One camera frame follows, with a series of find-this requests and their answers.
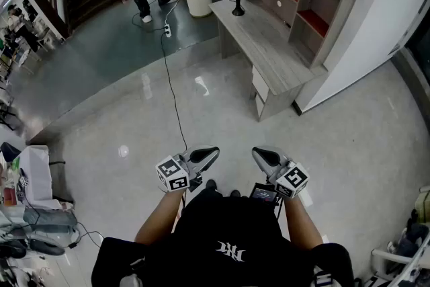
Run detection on long black cable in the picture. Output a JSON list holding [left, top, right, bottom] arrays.
[[159, 30, 189, 151]]

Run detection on white box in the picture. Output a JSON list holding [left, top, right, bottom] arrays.
[[15, 144, 54, 202]]

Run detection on person's right forearm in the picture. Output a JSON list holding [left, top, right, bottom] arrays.
[[284, 194, 325, 253]]

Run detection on white frame rack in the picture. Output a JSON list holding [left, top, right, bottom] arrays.
[[371, 184, 430, 287]]

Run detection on black chest-mounted screen device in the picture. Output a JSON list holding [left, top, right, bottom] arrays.
[[249, 182, 280, 204]]

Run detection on person's black printed t-shirt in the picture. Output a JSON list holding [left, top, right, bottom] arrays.
[[92, 198, 355, 287]]

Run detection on black bag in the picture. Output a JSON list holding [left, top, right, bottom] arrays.
[[0, 141, 22, 162]]

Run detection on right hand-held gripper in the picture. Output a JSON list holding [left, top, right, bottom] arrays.
[[252, 146, 309, 199]]

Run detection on gray clothes pile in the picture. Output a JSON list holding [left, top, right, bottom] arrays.
[[22, 208, 79, 236]]

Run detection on grey wooden desk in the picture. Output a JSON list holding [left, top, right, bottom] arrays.
[[208, 0, 329, 124]]

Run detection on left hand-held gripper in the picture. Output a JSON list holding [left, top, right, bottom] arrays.
[[155, 145, 220, 193]]

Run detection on person's left forearm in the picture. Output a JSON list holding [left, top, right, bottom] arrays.
[[134, 190, 181, 246]]

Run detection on person's black trousers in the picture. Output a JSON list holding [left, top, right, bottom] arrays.
[[187, 188, 251, 209]]

